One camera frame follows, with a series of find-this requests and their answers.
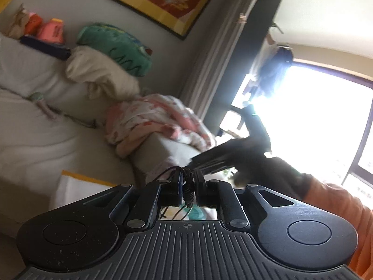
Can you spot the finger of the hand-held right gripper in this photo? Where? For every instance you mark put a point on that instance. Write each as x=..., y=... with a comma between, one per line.
x=212, y=159

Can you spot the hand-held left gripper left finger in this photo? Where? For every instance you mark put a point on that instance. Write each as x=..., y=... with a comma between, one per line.
x=174, y=192

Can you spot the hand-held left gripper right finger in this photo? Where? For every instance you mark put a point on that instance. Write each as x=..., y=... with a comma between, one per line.
x=205, y=194

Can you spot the person's right forearm orange sleeve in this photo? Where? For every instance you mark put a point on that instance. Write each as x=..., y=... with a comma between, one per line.
x=341, y=215

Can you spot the person's right hand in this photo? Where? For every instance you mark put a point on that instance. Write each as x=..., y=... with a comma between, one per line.
x=276, y=175

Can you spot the pink printed blanket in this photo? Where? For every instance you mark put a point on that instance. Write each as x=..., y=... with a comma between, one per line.
x=157, y=122

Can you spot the hanging clothes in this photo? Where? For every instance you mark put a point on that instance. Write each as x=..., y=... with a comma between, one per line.
x=276, y=67

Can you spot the beige curtain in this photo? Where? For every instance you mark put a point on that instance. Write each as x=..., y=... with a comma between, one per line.
x=215, y=64

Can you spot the white paper yellow edge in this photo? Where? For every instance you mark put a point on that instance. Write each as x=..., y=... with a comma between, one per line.
x=78, y=188

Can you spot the beige pillow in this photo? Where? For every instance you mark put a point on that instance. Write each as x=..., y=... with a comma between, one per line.
x=99, y=75

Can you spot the green plush pillow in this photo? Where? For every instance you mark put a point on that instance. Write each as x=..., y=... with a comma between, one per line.
x=116, y=49

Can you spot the small green pink toy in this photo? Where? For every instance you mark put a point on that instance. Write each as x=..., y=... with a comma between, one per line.
x=40, y=102

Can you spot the framed red yellow picture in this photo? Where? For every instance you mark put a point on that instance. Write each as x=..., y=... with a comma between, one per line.
x=166, y=3

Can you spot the dark blue flat box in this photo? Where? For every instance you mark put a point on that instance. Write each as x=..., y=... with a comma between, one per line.
x=43, y=47

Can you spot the orange pink toy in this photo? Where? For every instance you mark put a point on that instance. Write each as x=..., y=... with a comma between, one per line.
x=51, y=32

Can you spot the tan plush toy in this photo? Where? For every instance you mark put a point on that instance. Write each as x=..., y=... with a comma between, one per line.
x=17, y=20

